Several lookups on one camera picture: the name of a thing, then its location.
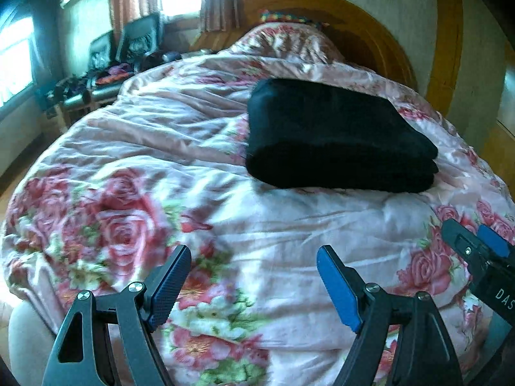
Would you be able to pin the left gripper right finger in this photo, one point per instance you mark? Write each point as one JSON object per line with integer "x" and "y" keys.
{"x": 424, "y": 354}

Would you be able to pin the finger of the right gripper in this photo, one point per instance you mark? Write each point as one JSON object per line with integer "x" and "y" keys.
{"x": 494, "y": 241}
{"x": 469, "y": 247}

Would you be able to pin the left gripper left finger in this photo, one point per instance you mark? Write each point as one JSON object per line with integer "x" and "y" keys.
{"x": 83, "y": 354}

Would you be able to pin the black embroidered pants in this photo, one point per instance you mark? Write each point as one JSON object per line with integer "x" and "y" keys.
{"x": 307, "y": 134}

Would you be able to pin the pink floral quilt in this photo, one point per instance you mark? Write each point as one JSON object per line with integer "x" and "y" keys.
{"x": 164, "y": 166}

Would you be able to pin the wooden arched headboard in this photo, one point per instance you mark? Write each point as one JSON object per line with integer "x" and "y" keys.
{"x": 359, "y": 37}

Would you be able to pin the red patterned seat cushion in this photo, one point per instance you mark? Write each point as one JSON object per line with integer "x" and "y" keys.
{"x": 111, "y": 79}

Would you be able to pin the purple cloth on chair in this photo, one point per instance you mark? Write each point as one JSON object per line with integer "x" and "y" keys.
{"x": 119, "y": 69}

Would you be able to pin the colourful checkered pillow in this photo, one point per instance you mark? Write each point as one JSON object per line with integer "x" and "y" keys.
{"x": 266, "y": 16}

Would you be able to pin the far black leather armchair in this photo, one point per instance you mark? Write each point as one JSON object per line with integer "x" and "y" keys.
{"x": 77, "y": 90}

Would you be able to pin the black leather armchair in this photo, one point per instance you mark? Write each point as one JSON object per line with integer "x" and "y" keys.
{"x": 140, "y": 46}
{"x": 77, "y": 90}

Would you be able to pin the near black leather armchair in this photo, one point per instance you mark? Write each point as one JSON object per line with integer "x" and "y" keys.
{"x": 140, "y": 46}

